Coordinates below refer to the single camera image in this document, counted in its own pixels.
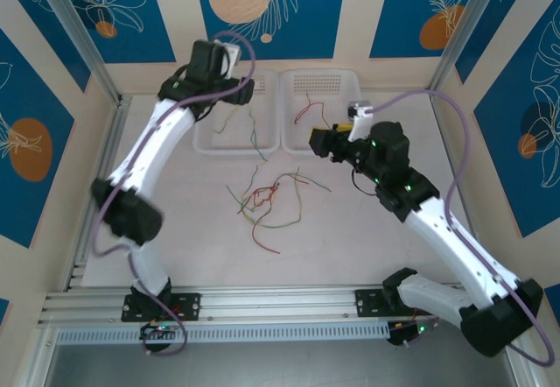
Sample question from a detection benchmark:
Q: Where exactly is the long red wire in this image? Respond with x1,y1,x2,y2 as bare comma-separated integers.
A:
251,198,282,256

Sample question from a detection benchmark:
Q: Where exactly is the long yellow green wire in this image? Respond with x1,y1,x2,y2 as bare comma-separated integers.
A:
235,179,304,230

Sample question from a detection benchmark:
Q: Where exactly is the aluminium rail beam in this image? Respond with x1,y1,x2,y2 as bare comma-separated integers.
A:
37,281,520,326

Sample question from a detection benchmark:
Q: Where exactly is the grey slotted cable duct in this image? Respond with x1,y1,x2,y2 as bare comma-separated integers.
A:
55,320,391,345

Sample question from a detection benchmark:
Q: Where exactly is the short green wire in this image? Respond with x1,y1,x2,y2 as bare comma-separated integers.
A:
248,105,271,164

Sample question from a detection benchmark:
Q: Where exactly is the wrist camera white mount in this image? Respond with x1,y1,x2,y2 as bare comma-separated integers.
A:
213,41,242,75
347,100,375,141

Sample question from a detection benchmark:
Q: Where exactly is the white plastic basket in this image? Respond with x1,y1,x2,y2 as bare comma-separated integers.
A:
278,68,370,158
192,69,280,157

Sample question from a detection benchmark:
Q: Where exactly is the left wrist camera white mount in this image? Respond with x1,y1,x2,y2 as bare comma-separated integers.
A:
213,41,242,75

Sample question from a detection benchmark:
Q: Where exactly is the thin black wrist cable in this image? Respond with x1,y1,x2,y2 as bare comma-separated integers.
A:
352,166,382,196

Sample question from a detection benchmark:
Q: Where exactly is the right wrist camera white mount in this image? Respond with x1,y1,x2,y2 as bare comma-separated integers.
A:
347,100,375,141

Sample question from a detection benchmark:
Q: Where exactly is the short red wire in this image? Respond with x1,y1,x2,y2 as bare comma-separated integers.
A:
242,183,281,213

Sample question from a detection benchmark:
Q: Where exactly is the teal green wire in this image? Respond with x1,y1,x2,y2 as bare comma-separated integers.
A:
274,167,333,194

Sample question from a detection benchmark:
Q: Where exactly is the black controller board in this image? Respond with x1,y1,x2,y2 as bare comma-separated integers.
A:
387,320,429,348
139,321,181,343

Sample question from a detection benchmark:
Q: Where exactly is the aluminium frame post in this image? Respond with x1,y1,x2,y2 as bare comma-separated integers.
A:
428,0,507,97
32,0,123,104

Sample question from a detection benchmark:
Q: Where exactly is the grey metal sheet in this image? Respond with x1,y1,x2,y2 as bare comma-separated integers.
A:
41,341,533,387

